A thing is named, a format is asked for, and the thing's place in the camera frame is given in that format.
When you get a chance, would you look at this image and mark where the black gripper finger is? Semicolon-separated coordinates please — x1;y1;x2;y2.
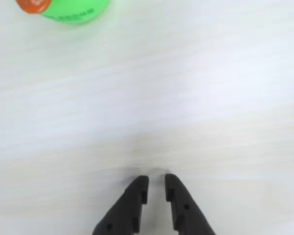
92;175;149;235
164;173;217;235

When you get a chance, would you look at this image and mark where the green rubber duck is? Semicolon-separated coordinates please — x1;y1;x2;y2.
15;0;111;25

